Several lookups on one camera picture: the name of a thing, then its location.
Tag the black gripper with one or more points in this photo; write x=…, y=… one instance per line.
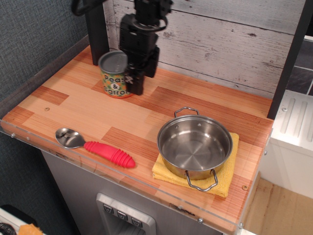
x=138, y=38

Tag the peas and carrots can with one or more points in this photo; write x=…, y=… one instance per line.
x=112, y=66

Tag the stainless steel pot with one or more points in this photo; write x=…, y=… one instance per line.
x=195, y=148

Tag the clear acrylic table edge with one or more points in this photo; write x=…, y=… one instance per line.
x=176, y=210

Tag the yellow folded cloth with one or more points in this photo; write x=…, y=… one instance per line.
x=224, y=175

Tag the grey ice dispenser panel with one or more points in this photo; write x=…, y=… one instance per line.
x=121, y=219

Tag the white toy sink unit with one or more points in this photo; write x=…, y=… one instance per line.
x=288, y=157

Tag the orange cloth piece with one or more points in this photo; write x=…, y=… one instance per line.
x=29, y=229

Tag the dark left shelf post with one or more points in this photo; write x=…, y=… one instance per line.
x=98, y=38

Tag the dark shelf post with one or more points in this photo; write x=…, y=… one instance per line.
x=300, y=33
x=98, y=38

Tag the red handled metal spoon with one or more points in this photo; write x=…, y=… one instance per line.
x=71, y=139

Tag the dark right shelf post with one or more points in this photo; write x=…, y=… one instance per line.
x=300, y=33

